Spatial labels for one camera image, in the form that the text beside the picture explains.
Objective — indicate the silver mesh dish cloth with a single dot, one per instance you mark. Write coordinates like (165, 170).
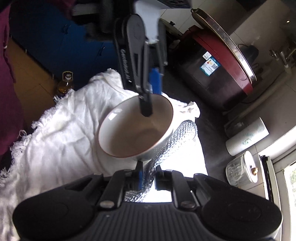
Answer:
(186, 131)

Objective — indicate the white ceramic bowl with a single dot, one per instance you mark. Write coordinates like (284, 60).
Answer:
(126, 133)

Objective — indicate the white paper towel roll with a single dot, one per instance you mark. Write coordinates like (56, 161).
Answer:
(247, 137)

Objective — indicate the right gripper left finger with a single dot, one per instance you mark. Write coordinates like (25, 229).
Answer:
(121, 182)

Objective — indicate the red rice cooker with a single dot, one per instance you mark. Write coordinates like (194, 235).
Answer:
(212, 63)

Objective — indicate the walnut on jar lid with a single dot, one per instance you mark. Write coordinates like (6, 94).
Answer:
(254, 171)

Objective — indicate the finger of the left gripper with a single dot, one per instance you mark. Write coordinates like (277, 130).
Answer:
(139, 62)
(158, 60)

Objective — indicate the glass jar with lid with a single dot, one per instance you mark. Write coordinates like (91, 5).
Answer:
(238, 171)

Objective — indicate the white cotton towel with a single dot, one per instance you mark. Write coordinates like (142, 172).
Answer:
(64, 146)

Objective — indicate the yellow oil bottle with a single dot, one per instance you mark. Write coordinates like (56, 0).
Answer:
(64, 85)

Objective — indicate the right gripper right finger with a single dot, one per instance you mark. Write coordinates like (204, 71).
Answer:
(177, 185)

